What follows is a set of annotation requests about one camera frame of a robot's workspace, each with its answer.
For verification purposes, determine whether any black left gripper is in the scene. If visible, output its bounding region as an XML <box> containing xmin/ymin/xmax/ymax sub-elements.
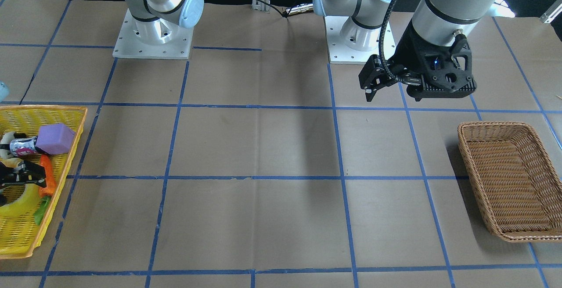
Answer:
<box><xmin>359</xmin><ymin>23</ymin><xmax>476</xmax><ymax>102</ymax></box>

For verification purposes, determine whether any yellow tape roll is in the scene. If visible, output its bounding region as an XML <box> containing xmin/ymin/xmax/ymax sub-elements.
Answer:
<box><xmin>0</xmin><ymin>184</ymin><xmax>41</xmax><ymax>217</ymax></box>

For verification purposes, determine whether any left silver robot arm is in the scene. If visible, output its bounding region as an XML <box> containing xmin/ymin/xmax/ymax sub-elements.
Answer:
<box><xmin>313</xmin><ymin>0</ymin><xmax>496</xmax><ymax>102</ymax></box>

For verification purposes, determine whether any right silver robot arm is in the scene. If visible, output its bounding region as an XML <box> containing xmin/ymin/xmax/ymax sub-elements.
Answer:
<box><xmin>1</xmin><ymin>0</ymin><xmax>203</xmax><ymax>180</ymax></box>

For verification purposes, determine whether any small drink can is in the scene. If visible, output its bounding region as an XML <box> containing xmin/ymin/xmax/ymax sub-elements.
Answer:
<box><xmin>9</xmin><ymin>136</ymin><xmax>41</xmax><ymax>157</ymax></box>

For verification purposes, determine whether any panda plush toy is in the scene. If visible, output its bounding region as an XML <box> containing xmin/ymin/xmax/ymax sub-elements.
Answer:
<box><xmin>0</xmin><ymin>131</ymin><xmax>27</xmax><ymax>159</ymax></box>

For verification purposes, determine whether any toy carrot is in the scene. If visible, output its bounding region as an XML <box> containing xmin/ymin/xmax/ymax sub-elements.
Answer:
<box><xmin>33</xmin><ymin>155</ymin><xmax>57</xmax><ymax>225</ymax></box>

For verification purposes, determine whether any purple foam block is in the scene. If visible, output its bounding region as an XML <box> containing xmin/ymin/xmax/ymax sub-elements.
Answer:
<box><xmin>36</xmin><ymin>123</ymin><xmax>76</xmax><ymax>155</ymax></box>

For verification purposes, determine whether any yellow plastic basket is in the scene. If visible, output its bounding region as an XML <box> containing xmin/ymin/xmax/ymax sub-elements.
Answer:
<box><xmin>0</xmin><ymin>105</ymin><xmax>88</xmax><ymax>259</ymax></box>

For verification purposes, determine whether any brown wicker basket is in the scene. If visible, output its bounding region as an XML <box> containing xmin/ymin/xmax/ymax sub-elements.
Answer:
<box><xmin>457</xmin><ymin>121</ymin><xmax>562</xmax><ymax>242</ymax></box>

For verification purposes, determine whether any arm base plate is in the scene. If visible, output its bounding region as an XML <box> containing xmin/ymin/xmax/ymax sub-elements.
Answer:
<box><xmin>324</xmin><ymin>16</ymin><xmax>381</xmax><ymax>65</ymax></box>
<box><xmin>112</xmin><ymin>10</ymin><xmax>193</xmax><ymax>60</ymax></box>

